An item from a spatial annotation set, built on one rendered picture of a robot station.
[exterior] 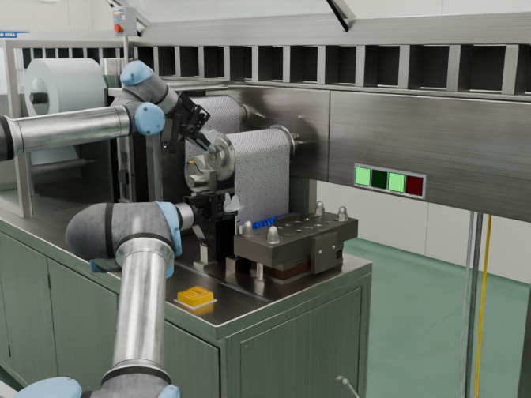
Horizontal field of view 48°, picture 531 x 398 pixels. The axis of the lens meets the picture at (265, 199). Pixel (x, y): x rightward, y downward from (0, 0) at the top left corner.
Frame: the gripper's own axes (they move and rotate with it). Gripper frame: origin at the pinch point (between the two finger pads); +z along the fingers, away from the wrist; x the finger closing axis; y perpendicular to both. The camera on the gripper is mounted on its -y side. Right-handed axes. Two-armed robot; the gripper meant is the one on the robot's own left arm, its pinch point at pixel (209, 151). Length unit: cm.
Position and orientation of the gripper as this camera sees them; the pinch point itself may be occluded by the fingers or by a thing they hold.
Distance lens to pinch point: 176.5
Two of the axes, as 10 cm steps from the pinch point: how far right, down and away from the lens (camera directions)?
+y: 4.6, -8.5, 2.5
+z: 5.4, 4.9, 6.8
